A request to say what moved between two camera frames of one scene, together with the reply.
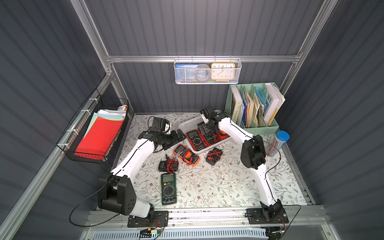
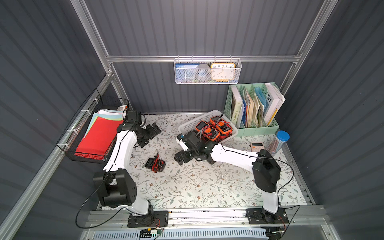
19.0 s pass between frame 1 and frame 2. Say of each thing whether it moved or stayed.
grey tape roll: stayed
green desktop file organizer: stayed
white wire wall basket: stayed
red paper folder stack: stayed
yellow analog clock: stayed
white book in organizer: stayed
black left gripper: moved
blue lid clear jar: stayed
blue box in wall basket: stayed
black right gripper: moved
